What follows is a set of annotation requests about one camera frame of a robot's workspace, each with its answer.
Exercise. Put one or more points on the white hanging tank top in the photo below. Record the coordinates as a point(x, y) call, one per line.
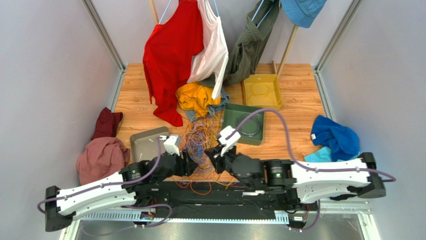
point(214, 57)

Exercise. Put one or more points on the yellow plastic tray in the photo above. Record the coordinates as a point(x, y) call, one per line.
point(263, 91)

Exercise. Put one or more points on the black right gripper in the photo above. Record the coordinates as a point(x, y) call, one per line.
point(219, 161)

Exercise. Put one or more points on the red hanging shirt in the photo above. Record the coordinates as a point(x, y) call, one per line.
point(167, 59)

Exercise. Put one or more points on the dark blue cloth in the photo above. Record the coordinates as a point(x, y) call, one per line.
point(342, 141)

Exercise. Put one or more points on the yellow crumpled garment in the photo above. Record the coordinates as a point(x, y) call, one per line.
point(196, 100)

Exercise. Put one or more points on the dusty pink cloth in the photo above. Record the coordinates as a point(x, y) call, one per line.
point(101, 158)

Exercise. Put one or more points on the turquoise cloth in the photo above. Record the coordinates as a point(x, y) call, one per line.
point(322, 155)

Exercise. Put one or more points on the grey plastic tray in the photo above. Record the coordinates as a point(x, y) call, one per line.
point(144, 146)

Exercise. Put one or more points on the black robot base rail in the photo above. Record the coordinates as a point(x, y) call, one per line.
point(217, 202)

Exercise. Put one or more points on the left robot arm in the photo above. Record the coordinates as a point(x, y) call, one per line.
point(132, 186)

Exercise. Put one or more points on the wooden rack pole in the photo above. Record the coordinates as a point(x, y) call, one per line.
point(277, 70)

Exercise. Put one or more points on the grey-blue cloth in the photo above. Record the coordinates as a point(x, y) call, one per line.
point(225, 98)

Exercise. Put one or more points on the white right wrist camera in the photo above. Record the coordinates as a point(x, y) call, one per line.
point(228, 138)

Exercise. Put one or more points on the olive green hanging garment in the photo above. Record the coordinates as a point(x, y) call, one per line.
point(248, 49)

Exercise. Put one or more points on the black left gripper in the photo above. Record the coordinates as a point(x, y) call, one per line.
point(186, 165)

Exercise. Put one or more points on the maroon cloth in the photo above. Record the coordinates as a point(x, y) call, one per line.
point(107, 124)

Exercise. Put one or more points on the light blue bucket hat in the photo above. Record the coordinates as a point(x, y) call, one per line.
point(302, 13)

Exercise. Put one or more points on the green plastic tray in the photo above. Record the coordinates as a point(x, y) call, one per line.
point(252, 131)

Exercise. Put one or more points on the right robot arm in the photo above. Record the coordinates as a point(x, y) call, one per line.
point(301, 182)

